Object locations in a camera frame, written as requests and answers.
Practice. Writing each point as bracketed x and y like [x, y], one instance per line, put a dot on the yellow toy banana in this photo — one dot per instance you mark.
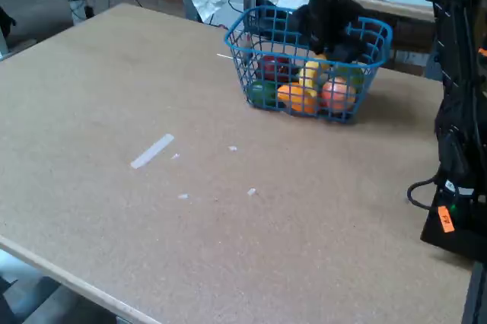
[310, 75]

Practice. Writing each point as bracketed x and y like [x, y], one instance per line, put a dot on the light green toy apple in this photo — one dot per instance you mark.
[352, 76]

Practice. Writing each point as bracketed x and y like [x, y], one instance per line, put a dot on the pink orange toy fruit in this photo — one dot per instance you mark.
[338, 95]

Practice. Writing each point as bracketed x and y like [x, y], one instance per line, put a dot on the red toy pomegranate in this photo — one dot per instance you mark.
[272, 67]

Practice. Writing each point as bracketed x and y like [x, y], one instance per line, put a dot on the black box with grey edge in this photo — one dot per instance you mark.
[266, 0]

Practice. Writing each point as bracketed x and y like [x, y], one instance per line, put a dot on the brown wooden workbench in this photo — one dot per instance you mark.
[399, 6]

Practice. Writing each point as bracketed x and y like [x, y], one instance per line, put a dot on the round dark green toy fruit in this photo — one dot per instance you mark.
[262, 94]

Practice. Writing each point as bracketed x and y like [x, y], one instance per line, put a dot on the thin white tape sliver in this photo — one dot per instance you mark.
[224, 56]

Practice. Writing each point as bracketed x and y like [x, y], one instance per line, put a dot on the orange label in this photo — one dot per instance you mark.
[446, 219]

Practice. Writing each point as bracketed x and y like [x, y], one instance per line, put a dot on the long white tape strip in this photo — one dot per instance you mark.
[152, 151]

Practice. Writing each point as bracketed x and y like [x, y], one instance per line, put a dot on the black power adapter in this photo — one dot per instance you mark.
[89, 11]

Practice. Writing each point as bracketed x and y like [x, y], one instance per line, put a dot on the black chair part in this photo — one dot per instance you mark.
[5, 21]

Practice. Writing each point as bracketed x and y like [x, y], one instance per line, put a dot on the black metal frame post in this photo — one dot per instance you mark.
[477, 297]

